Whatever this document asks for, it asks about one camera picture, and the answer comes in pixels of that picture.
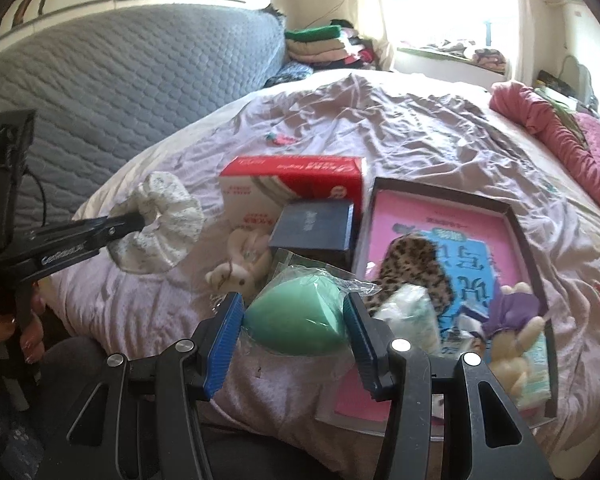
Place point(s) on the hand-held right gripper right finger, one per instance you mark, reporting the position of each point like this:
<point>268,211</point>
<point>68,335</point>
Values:
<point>362,345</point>

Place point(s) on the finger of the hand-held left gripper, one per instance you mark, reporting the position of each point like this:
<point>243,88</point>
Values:
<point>120,225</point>

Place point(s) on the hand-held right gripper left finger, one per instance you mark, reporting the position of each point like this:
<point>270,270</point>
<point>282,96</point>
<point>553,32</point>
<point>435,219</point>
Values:
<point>225,345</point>

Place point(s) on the white floral scrunchie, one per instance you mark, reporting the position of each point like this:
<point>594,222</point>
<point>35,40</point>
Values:
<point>170,255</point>

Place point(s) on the clear bag of white packets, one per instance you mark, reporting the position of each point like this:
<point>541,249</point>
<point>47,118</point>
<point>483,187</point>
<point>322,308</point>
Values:
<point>410,310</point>

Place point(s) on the green sponge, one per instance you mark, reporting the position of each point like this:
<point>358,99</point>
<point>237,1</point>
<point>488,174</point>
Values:
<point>295,315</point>

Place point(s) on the leopard print scrunchie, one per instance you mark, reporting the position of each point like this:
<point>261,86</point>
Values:
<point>410,260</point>

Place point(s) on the dark cardboard box tray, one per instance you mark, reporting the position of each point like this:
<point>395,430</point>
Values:
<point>440,197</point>

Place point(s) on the person's left hand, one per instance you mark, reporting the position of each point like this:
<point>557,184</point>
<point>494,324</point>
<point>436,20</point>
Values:
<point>32,335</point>

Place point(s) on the cream plush toy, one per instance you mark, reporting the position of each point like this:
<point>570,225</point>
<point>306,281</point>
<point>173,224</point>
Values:
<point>240,265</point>

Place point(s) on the dark blue box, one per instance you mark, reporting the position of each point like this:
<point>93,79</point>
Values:
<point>305,230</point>

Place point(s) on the pink book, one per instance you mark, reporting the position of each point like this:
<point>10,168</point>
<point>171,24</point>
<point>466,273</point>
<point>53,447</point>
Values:
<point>395,215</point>

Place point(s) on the grey quilted cover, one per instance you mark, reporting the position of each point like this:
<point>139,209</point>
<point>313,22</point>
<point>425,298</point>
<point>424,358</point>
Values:
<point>130,85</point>

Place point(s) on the plush toy with purple dress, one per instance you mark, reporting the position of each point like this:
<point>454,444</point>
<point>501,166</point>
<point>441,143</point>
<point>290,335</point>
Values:
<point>515,310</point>

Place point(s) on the red cardboard box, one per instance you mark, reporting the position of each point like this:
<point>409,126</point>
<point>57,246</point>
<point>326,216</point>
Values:
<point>290,170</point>

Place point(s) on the pale purple bed sheet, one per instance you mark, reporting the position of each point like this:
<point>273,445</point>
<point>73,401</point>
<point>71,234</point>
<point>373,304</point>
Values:
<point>405,125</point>

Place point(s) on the blue patterned cloth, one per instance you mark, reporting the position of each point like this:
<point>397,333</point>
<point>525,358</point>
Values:
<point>290,74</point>

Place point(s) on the stack of folded clothes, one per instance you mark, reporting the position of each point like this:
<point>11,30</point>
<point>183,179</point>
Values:
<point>315,45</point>

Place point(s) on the pink quilt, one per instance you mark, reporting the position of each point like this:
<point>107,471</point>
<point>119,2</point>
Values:
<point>555,130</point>

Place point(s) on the clothes on windowsill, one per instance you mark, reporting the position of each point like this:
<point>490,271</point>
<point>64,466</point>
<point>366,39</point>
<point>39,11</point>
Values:
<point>485,57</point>

